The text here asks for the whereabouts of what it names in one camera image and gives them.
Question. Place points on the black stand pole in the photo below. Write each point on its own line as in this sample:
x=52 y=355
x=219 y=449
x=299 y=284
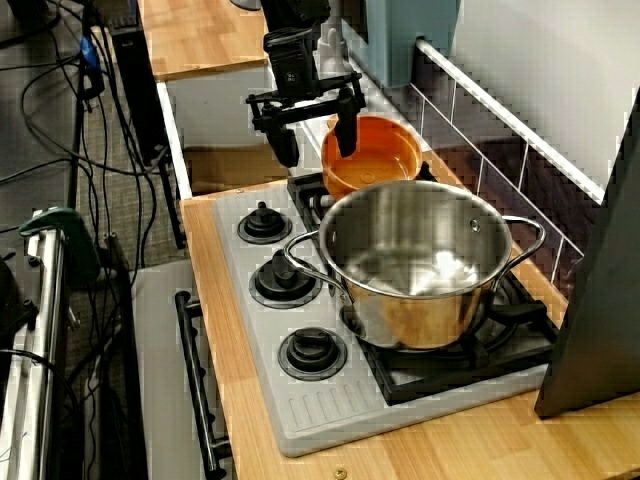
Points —
x=75 y=150

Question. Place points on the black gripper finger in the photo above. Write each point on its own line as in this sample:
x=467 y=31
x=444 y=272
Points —
x=285 y=147
x=346 y=130

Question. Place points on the grey faucet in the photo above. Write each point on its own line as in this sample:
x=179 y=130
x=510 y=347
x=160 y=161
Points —
x=332 y=55

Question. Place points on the grey oven door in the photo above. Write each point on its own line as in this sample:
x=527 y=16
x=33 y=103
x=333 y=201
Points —
x=160 y=350

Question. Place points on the grey stove top panel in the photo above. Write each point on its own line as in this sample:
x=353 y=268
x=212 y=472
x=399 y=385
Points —
x=250 y=300

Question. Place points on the dark panel board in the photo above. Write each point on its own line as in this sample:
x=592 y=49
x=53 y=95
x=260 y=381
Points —
x=595 y=300

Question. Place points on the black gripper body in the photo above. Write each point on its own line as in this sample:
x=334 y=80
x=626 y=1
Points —
x=292 y=65

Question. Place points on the silver metal rail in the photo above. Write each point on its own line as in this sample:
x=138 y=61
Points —
x=30 y=375

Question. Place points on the blue plug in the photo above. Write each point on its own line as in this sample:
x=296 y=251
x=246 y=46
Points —
x=88 y=52

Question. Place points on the black bracket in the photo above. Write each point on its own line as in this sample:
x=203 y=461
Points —
x=12 y=300

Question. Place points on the green clamp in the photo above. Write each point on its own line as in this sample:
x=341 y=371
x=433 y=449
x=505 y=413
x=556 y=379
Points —
x=70 y=235

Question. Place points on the orange plastic pot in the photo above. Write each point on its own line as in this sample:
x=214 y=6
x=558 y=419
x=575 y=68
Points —
x=390 y=150

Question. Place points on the stainless steel pot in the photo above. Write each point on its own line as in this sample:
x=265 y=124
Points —
x=425 y=320

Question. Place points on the black stove knob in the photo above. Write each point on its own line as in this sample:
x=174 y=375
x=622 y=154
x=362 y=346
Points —
x=285 y=282
x=262 y=225
x=312 y=355

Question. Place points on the white sink basin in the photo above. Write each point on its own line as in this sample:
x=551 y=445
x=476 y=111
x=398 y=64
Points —
x=225 y=110

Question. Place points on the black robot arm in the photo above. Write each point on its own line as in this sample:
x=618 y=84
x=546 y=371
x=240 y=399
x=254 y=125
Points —
x=295 y=12

